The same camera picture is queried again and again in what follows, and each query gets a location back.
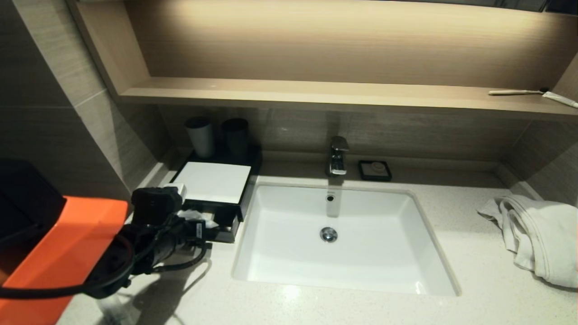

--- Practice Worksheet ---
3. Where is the dark grey cup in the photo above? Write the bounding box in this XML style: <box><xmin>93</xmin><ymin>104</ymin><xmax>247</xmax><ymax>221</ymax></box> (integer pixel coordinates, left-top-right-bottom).
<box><xmin>221</xmin><ymin>118</ymin><xmax>249</xmax><ymax>157</ymax></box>

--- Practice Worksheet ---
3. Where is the black lacquer storage box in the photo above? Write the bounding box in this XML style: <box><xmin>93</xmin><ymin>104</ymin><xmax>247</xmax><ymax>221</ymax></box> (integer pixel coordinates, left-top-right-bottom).
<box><xmin>169</xmin><ymin>144</ymin><xmax>263</xmax><ymax>223</ymax></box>

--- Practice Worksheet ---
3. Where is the white packet green print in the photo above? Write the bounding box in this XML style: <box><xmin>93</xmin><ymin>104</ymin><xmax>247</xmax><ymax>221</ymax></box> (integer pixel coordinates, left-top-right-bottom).
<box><xmin>178</xmin><ymin>209</ymin><xmax>218</xmax><ymax>229</ymax></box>

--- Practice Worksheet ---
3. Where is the light grey cup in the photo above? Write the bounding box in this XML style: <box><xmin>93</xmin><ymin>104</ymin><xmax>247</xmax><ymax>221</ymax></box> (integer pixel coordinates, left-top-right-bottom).
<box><xmin>185</xmin><ymin>116</ymin><xmax>215</xmax><ymax>158</ymax></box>

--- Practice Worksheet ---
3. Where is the long clear toothbrush packet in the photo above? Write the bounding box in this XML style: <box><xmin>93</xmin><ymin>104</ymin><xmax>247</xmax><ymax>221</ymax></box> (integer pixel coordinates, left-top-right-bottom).
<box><xmin>96</xmin><ymin>293</ymin><xmax>131</xmax><ymax>325</ymax></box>

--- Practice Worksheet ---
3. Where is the chrome faucet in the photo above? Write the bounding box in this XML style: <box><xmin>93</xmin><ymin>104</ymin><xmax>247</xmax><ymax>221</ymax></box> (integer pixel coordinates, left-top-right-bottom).
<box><xmin>326</xmin><ymin>136</ymin><xmax>350</xmax><ymax>176</ymax></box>

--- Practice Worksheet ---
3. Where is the black soap dish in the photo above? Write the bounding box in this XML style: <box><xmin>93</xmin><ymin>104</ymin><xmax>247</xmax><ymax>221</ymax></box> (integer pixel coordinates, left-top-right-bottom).
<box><xmin>359</xmin><ymin>160</ymin><xmax>392</xmax><ymax>182</ymax></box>

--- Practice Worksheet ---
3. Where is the wooden shelf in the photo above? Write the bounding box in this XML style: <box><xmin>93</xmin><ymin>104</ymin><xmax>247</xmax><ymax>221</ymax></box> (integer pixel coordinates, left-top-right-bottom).
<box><xmin>118</xmin><ymin>77</ymin><xmax>578</xmax><ymax>121</ymax></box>

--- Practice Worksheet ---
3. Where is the white sink basin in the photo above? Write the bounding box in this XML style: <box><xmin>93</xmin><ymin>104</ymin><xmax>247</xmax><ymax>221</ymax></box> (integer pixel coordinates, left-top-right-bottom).
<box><xmin>232</xmin><ymin>182</ymin><xmax>461</xmax><ymax>297</ymax></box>

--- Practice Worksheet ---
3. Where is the white toothbrush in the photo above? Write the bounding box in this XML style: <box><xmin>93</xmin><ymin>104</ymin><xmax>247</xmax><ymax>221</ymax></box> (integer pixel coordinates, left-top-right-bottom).
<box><xmin>488</xmin><ymin>88</ymin><xmax>549</xmax><ymax>96</ymax></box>

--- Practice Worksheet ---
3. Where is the white towel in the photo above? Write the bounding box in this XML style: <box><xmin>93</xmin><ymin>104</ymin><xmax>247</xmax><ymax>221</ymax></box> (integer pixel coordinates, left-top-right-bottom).
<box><xmin>477</xmin><ymin>195</ymin><xmax>578</xmax><ymax>288</ymax></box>

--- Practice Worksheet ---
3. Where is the white toothpaste tube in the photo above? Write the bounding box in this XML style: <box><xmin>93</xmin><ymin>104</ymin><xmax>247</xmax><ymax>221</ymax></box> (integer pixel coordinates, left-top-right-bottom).
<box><xmin>542</xmin><ymin>91</ymin><xmax>578</xmax><ymax>109</ymax></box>

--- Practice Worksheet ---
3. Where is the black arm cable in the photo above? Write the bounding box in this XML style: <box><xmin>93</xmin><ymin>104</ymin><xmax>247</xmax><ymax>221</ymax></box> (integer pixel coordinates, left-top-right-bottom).
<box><xmin>0</xmin><ymin>235</ymin><xmax>135</xmax><ymax>299</ymax></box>

